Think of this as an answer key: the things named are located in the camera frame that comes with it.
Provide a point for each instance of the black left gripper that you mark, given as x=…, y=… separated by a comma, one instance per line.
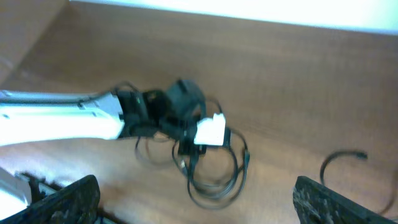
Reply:
x=184, y=132

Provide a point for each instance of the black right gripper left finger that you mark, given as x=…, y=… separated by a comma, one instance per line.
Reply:
x=75, y=203

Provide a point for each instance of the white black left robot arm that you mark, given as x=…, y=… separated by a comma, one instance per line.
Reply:
x=121, y=112

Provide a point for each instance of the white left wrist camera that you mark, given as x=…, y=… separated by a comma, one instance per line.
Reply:
x=211, y=131

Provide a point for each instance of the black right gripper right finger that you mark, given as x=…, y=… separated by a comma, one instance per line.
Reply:
x=317, y=204

